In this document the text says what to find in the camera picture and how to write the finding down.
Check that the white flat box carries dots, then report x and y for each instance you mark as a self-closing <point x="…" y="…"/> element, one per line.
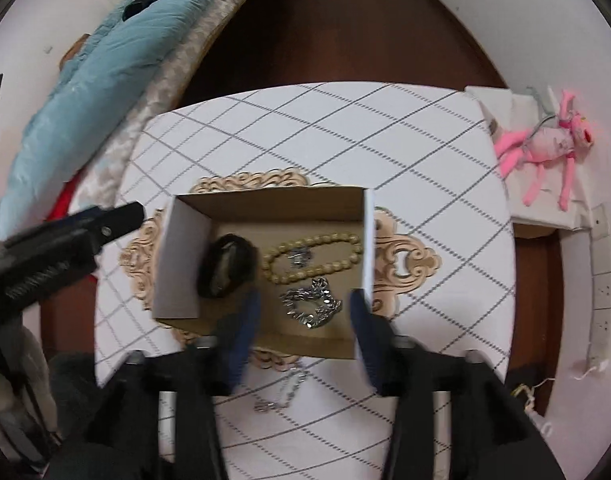
<point x="545" y="200"/>

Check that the white power strip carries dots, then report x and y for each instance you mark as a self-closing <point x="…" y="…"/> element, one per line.
<point x="599" y="340"/>

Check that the small silver earrings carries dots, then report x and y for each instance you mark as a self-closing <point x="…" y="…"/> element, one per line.
<point x="301" y="258"/>

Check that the red cloth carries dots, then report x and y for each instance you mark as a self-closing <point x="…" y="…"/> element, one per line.
<point x="63" y="202"/>

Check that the pink plush toy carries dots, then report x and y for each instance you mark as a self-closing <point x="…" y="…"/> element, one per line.
<point x="550" y="142"/>

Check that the light blue quilt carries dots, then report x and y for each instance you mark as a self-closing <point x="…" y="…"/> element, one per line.
<point x="95" y="85"/>

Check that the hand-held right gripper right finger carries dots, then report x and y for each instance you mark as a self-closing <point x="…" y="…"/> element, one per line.
<point x="366" y="340"/>

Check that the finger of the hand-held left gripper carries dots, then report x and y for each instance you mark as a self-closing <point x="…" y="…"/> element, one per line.
<point x="113" y="221"/>

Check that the cardboard box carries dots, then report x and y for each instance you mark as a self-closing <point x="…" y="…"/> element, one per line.
<point x="310" y="205"/>

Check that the grey patterned mattress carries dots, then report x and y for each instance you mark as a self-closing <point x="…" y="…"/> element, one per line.
<point x="175" y="80"/>

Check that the grey beige cloth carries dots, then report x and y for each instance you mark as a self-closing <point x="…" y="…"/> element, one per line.
<point x="28" y="375"/>

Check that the white wall socket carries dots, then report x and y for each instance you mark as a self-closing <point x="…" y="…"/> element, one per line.
<point x="602" y="291"/>
<point x="601" y="222"/>

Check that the carved wooden placemat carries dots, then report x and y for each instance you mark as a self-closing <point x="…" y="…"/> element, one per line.
<point x="415" y="262"/>

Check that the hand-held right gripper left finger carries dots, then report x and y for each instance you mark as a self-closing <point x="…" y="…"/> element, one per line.
<point x="243" y="337"/>

